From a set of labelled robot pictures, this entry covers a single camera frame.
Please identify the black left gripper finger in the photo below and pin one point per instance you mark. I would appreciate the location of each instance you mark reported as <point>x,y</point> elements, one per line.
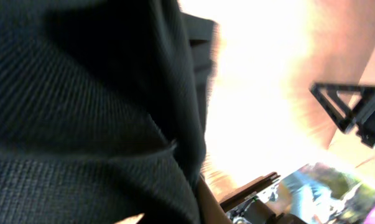
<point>210,209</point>

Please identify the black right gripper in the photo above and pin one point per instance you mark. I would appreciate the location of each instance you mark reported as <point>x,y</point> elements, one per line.
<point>361,115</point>

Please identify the black t-shirt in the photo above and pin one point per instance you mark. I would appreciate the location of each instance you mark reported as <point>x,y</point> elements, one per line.
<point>102,111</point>

